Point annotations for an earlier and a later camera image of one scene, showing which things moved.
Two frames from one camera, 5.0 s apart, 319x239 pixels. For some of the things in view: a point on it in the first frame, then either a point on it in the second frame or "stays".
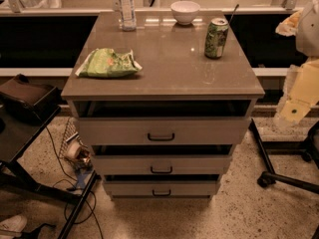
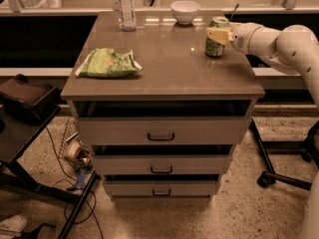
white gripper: [308, 34] → [241, 38]
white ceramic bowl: [184, 11] stays
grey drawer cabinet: [163, 105] stays
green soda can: [216, 38] stays
